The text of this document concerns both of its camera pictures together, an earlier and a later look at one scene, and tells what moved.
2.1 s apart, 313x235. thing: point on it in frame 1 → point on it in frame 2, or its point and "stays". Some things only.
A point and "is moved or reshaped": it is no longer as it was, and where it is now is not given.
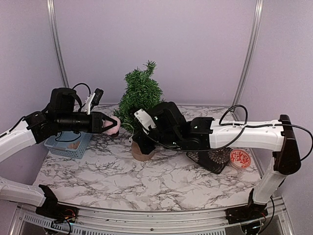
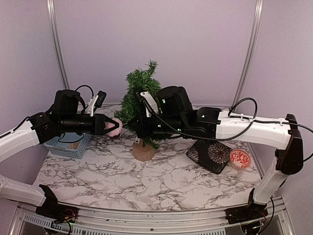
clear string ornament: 130,140 is moved or reshaped
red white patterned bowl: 240,158 stays
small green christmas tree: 141,90 stays
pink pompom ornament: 114,131 stays
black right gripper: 146,148 → 143,131
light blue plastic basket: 69,143 stays
